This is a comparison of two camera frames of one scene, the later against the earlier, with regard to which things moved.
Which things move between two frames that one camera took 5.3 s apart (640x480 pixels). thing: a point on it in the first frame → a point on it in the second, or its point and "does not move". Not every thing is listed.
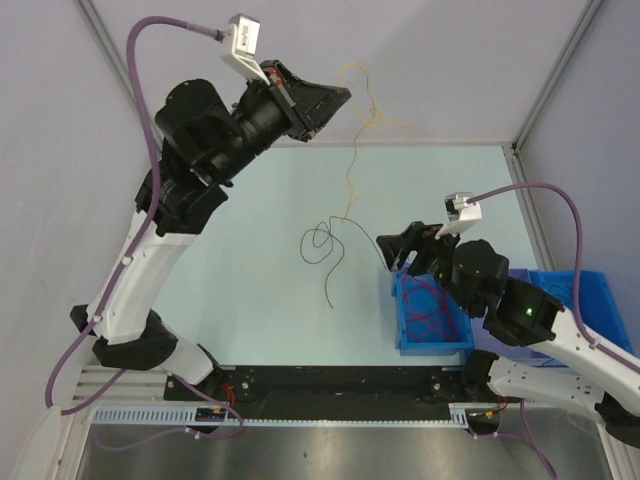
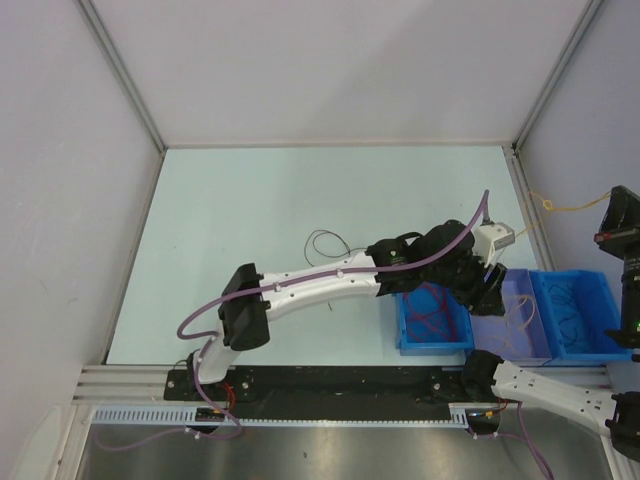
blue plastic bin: [428, 322] does not move
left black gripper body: [280, 96] → [497, 272]
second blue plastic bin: [599, 312] does not move
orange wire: [377, 117] → [548, 205]
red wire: [429, 286] → [453, 332]
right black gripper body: [434, 255] → [623, 241]
